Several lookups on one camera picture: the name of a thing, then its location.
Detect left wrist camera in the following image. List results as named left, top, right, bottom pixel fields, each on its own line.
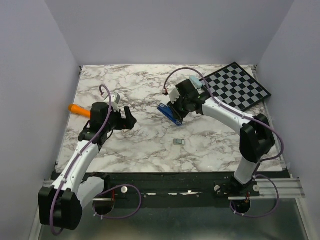
left=103, top=93, right=121, bottom=112

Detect orange marker pen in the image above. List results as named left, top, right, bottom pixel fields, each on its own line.
left=68, top=104, right=91, bottom=118

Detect silver staple strips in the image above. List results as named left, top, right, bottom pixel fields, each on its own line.
left=173, top=138, right=186, bottom=146

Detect aluminium rail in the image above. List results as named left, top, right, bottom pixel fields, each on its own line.
left=39, top=177, right=306, bottom=201

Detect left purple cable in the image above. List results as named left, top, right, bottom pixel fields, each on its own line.
left=49, top=84, right=143, bottom=236

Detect black grey checkerboard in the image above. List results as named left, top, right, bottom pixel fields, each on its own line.
left=205, top=62, right=272, bottom=112

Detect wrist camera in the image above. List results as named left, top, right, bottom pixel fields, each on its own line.
left=103, top=93, right=121, bottom=112
left=162, top=86, right=181, bottom=104

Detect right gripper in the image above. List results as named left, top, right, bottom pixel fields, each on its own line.
left=167, top=94, right=191, bottom=121

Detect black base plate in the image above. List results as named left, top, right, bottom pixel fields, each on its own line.
left=51, top=171, right=293, bottom=210

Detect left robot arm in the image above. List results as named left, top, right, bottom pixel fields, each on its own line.
left=38, top=102, right=137, bottom=230

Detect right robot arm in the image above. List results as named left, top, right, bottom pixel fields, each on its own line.
left=168, top=79, right=275, bottom=196

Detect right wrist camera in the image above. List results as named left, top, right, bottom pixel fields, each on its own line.
left=162, top=86, right=181, bottom=104

